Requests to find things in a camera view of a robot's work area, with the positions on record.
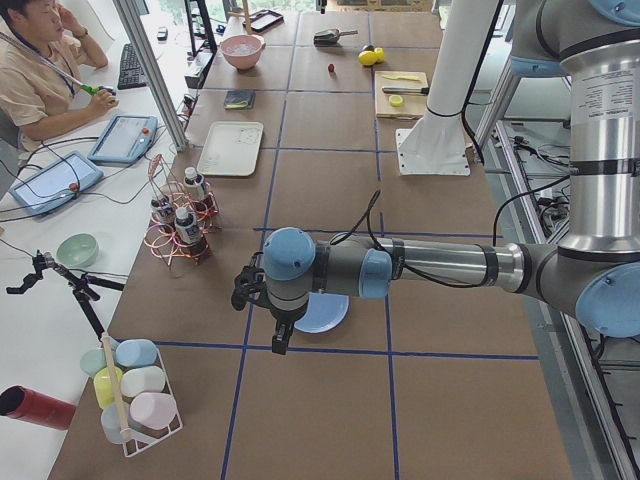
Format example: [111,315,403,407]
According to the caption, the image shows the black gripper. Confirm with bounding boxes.
[231,252,294,355]

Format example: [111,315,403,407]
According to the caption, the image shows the light blue plate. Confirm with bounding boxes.
[294,292,350,334]

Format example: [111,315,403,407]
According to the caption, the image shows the white cup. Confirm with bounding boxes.
[121,365,166,398]

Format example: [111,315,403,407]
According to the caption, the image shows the dark tea bottle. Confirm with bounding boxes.
[151,195,175,233]
[184,167,213,211]
[174,207,209,259]

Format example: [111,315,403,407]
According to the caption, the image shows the pastel pink cup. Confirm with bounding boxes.
[129,392,177,430]

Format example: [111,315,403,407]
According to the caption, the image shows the pastel blue cup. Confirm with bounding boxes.
[115,339,158,368]

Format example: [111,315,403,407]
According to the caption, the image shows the pastel yellow cup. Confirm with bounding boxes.
[93,367,115,410]

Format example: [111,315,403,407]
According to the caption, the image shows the cream bear tray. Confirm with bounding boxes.
[196,121,264,177]

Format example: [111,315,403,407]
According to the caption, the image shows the mint green bowl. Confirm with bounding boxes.
[55,233,99,269]

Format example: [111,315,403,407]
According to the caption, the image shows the grey folded cloth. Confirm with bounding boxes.
[223,89,255,110]

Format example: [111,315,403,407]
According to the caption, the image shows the blue teach pendant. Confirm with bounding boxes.
[9,151,103,215]
[87,115,158,165]

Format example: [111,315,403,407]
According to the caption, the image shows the lemon half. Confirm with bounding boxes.
[388,94,404,108]

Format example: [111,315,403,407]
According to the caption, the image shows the wooden cutting board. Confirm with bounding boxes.
[374,71,429,119]

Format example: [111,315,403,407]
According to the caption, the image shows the red cylinder tube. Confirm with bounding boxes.
[1,385,76,430]

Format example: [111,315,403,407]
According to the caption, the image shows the pink bowl with ice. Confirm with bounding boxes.
[220,35,266,71]

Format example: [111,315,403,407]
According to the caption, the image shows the yellow plastic knife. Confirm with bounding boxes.
[381,74,421,82]

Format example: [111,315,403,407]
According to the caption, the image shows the yellow lemon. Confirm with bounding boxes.
[358,50,378,67]
[374,47,386,63]

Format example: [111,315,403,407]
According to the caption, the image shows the steel scoop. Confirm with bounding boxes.
[313,28,358,46]

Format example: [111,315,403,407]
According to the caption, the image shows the black keyboard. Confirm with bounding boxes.
[117,43,147,90]

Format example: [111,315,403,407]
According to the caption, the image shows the seated person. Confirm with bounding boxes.
[1,1,118,151]

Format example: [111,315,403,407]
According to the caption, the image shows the copper wire bottle rack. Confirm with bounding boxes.
[144,154,219,265]

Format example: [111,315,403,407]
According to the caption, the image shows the white wire cup rack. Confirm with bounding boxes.
[100,333,183,458]

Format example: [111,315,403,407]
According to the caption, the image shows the black camera tripod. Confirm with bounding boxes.
[5,251,126,346]

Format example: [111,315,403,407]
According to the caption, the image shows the aluminium frame post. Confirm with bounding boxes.
[113,0,188,152]

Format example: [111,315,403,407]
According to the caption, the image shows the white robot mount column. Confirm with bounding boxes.
[396,0,502,176]

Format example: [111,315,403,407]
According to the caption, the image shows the steel handled knife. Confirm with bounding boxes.
[382,86,430,96]

